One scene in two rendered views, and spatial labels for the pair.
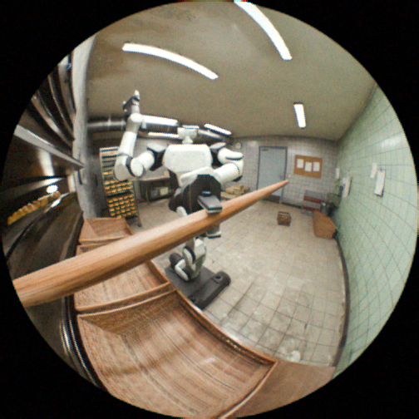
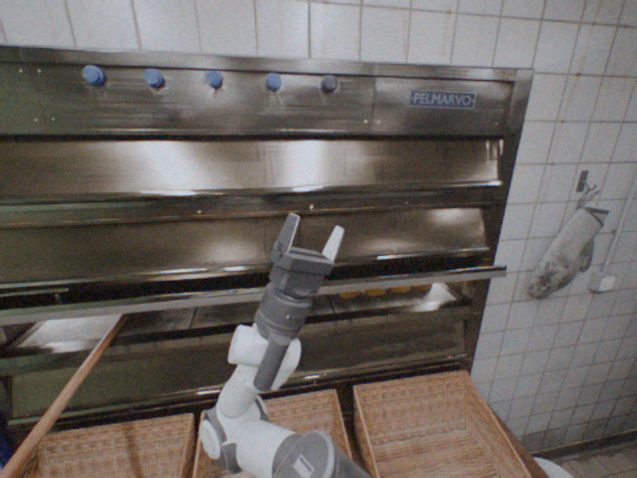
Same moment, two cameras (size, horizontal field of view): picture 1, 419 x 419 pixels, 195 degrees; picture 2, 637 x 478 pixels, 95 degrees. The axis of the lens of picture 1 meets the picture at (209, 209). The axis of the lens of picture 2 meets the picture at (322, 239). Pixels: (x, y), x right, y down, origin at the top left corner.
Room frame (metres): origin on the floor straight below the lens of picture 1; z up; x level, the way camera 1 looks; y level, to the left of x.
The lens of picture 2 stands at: (0.93, 0.09, 1.88)
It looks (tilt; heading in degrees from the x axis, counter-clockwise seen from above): 19 degrees down; 126
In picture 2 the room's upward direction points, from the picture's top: straight up
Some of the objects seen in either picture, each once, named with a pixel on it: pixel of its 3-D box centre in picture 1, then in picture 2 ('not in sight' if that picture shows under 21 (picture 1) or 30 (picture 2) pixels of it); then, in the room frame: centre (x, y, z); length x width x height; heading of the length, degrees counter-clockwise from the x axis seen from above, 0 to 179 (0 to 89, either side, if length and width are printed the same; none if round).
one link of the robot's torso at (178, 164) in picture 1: (187, 166); not in sight; (0.84, 0.15, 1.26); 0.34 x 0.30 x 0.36; 103
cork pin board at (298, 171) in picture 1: (308, 165); not in sight; (3.48, -3.35, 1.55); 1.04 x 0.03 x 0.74; 47
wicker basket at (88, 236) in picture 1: (107, 233); (434, 449); (0.81, 1.01, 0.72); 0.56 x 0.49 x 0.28; 46
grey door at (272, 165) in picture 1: (270, 174); not in sight; (4.37, -2.34, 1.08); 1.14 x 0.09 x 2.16; 47
